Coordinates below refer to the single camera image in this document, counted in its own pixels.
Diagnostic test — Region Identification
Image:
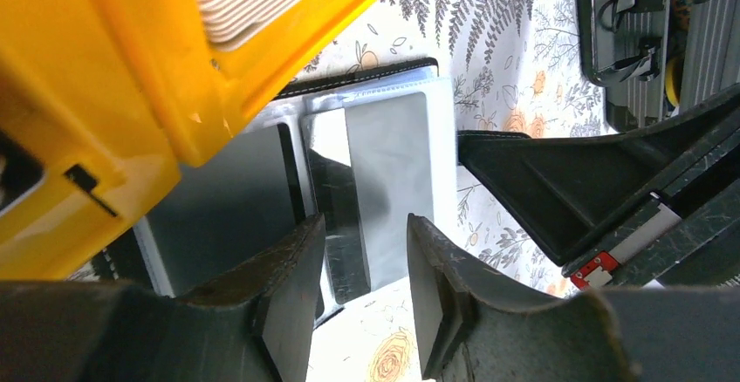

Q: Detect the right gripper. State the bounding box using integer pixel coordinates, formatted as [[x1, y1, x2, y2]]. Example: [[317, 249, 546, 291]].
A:
[[457, 85, 739, 289]]

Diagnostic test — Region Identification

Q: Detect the black hard case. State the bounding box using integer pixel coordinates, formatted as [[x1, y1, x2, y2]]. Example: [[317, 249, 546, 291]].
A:
[[575, 0, 739, 132]]

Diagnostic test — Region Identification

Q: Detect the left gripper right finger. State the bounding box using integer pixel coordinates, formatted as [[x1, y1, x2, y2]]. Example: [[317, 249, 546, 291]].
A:
[[407, 215, 739, 381]]

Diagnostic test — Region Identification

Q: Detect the orange bin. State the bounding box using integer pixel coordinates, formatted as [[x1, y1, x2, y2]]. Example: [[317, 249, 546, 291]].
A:
[[0, 0, 426, 169], [1, 44, 180, 281]]

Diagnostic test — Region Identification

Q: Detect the black leather card holder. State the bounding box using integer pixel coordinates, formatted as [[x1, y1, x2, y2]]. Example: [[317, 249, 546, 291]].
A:
[[69, 57, 461, 329]]

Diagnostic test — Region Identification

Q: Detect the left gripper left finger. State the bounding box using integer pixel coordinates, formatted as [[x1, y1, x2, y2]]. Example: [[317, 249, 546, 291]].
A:
[[1, 215, 325, 381]]

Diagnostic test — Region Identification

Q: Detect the black card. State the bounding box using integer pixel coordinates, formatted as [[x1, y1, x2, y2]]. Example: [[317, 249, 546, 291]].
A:
[[134, 123, 306, 297], [300, 91, 435, 305]]

